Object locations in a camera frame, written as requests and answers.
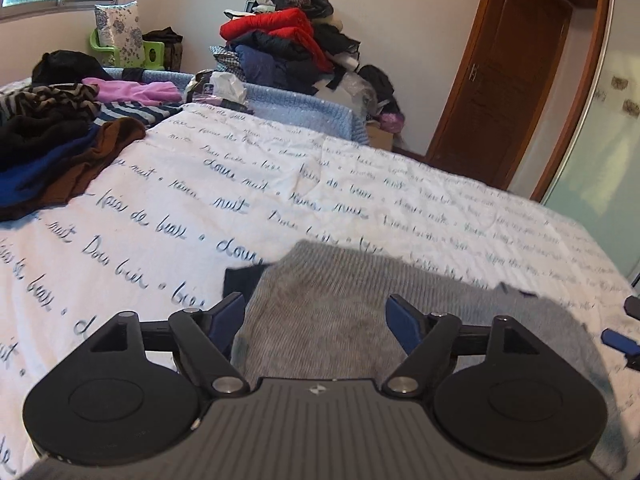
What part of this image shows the grey sweater with navy sleeves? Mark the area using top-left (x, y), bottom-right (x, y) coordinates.
top-left (222, 240), bottom-right (628, 478)

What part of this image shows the brown garment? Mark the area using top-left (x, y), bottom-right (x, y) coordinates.
top-left (0, 117), bottom-right (148, 221)

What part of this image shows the red jacket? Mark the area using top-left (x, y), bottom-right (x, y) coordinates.
top-left (220, 7), bottom-right (333, 73)

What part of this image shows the royal blue garment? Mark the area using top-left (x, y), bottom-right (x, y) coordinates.
top-left (0, 125), bottom-right (103, 206)

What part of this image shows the blue knitted blanket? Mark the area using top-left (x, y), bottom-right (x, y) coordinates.
top-left (102, 67), bottom-right (373, 146)

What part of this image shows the cardboard box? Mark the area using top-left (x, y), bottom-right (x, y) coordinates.
top-left (365, 120), bottom-right (401, 153)

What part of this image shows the frosted glass wardrobe door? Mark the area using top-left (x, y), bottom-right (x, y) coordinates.
top-left (542, 0), bottom-right (640, 291)

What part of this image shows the dark bag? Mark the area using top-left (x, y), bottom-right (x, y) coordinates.
top-left (142, 27), bottom-right (185, 72)

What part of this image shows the pink garment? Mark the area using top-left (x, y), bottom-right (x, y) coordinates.
top-left (82, 77), bottom-right (183, 106)

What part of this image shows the green plastic chair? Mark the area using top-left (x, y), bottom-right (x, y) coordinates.
top-left (89, 29), bottom-right (166, 71)

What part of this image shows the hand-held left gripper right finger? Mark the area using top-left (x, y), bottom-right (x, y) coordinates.
top-left (382, 294), bottom-right (546, 398)

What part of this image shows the pile of clothes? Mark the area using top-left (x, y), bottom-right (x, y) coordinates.
top-left (210, 0), bottom-right (361, 98)

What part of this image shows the navy and white striped garment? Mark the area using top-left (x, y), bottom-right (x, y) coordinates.
top-left (95, 100), bottom-right (183, 127)

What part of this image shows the clear plastic bag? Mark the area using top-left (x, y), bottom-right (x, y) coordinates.
top-left (320, 67), bottom-right (381, 116)

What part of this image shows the black backpack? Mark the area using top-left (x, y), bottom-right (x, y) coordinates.
top-left (357, 65), bottom-right (403, 116)

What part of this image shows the wooden door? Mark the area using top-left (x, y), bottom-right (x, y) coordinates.
top-left (425, 0), bottom-right (573, 191)

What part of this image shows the black and white striped garment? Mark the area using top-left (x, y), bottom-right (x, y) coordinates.
top-left (0, 82), bottom-right (101, 126)

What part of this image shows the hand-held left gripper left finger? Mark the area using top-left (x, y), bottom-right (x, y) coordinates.
top-left (87, 291), bottom-right (251, 398)

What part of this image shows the white script-printed bedspread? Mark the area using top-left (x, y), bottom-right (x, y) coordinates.
top-left (0, 80), bottom-right (640, 480)

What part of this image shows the floral pillow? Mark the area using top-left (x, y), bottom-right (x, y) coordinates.
top-left (94, 1), bottom-right (143, 66)

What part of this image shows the white plastic bag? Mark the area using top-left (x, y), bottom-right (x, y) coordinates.
top-left (207, 71), bottom-right (248, 106)

